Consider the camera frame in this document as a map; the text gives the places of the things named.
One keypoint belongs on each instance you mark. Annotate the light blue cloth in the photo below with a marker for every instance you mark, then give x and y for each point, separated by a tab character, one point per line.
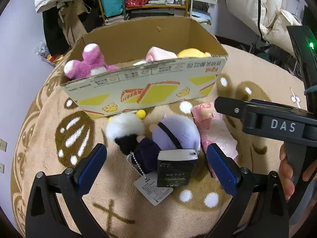
201	17

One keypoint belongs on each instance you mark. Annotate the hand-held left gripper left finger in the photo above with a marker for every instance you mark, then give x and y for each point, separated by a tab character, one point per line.
91	168

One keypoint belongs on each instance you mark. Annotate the white wall socket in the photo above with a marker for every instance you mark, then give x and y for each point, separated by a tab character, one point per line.
3	145
2	168

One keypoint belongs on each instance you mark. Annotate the stack of books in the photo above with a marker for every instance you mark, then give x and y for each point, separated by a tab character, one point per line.
114	19

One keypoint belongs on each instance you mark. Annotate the yellow frame shelf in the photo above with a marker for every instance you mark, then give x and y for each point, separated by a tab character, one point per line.
158	5

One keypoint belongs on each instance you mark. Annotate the pink swirl roll plush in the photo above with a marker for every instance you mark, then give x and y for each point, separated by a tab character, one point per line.
158	53

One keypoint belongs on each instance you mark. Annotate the beige hanging coat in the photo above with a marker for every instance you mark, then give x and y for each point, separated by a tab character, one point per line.
76	22

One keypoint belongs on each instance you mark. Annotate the teal bag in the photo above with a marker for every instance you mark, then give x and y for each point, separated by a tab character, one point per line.
111	2

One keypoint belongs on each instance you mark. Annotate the printed cardboard box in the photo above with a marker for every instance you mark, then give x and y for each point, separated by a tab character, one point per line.
148	79

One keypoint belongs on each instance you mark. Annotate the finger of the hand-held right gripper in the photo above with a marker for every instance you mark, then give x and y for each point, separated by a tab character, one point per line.
227	106

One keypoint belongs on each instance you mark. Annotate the black hanging coat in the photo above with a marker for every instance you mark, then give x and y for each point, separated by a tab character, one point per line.
53	32

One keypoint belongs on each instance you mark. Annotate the person's right hand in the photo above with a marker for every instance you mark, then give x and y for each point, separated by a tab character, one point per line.
285	171

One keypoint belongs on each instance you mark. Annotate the yellow plush toy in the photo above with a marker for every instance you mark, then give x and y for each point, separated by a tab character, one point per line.
190	52

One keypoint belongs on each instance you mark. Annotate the plastic bag of yellow toys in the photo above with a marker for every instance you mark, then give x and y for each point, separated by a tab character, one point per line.
44	52

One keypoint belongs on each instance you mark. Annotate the yellow pom-pom ball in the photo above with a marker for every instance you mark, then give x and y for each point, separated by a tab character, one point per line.
141	114

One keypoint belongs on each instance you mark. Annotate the white trolley cart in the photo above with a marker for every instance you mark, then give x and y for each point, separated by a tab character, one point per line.
191	5

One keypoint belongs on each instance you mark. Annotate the pink plush bear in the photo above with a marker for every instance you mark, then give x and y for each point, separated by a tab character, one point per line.
86	64

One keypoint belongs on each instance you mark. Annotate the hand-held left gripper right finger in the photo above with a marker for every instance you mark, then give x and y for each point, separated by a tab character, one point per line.
221	168

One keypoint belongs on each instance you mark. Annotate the black card tag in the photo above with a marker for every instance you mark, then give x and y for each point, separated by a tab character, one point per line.
173	171

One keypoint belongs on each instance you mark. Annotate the beige patterned rug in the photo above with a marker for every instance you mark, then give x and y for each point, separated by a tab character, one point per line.
138	218

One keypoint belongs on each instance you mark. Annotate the white-haired plush doll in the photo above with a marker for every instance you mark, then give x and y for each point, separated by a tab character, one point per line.
126	126

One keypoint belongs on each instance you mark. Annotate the purple-haired plush doll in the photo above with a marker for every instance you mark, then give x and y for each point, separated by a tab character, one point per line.
178	131

